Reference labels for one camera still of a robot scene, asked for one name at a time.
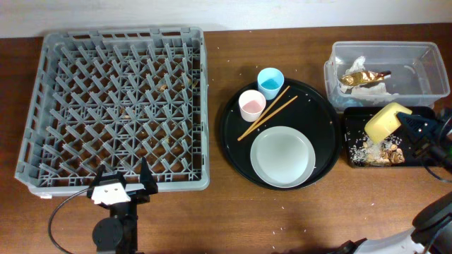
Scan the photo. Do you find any yellow plastic bowl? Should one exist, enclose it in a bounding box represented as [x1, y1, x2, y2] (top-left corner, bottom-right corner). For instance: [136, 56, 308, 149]
[364, 102, 412, 144]

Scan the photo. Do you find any white paper napkin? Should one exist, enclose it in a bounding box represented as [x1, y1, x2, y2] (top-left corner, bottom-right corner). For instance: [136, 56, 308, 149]
[338, 56, 390, 96]

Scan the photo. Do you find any food scraps and rice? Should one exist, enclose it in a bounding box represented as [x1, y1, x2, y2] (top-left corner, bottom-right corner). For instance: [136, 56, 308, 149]
[349, 135, 405, 167]

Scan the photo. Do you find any gold brown snack wrapper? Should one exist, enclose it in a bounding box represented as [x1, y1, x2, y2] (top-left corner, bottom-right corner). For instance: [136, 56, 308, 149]
[340, 71, 391, 87]

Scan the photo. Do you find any pink white plastic cup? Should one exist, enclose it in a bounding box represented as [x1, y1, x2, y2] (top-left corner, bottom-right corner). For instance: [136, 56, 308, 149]
[239, 90, 266, 122]

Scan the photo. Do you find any grey round plate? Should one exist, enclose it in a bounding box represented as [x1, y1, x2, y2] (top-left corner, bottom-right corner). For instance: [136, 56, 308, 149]
[250, 126, 316, 189]

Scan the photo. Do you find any wooden chopstick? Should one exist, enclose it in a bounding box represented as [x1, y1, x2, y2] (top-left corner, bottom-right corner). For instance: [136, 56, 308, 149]
[237, 86, 290, 141]
[237, 96, 298, 141]

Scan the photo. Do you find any light blue plastic cup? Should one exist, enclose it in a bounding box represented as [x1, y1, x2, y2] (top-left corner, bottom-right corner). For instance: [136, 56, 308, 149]
[257, 68, 285, 100]

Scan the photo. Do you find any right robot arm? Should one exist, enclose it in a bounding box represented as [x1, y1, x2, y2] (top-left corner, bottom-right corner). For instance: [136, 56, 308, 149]
[333, 102, 451, 253]

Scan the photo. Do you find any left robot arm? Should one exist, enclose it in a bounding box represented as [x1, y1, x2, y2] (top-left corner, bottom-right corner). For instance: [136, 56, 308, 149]
[87, 158, 158, 253]

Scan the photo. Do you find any grey plastic dishwasher rack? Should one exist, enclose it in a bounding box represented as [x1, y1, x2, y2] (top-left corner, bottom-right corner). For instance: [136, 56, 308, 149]
[15, 27, 210, 198]

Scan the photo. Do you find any clear plastic waste bin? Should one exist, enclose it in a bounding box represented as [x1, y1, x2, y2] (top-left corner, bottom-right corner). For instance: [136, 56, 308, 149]
[323, 41, 451, 111]

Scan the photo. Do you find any black rectangular food tray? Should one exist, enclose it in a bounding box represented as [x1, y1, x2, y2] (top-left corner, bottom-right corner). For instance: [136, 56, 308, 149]
[344, 107, 437, 168]

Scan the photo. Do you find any round black serving tray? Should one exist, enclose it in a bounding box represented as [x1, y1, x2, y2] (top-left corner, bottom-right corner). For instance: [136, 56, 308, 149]
[218, 78, 342, 191]

